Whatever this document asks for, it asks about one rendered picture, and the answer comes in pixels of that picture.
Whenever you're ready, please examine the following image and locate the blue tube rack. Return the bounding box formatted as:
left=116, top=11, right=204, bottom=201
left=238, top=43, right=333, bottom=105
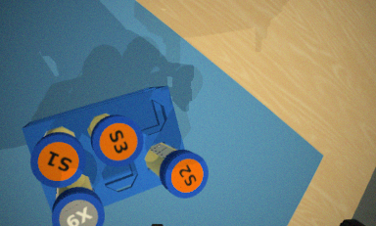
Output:
left=24, top=86, right=185, bottom=206

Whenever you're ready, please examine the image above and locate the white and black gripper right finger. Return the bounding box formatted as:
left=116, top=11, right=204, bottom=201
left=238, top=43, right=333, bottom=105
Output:
left=340, top=219, right=365, bottom=226

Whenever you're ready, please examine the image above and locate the blue bench mat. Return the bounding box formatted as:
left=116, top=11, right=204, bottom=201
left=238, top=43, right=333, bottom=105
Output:
left=0, top=0, right=324, bottom=226

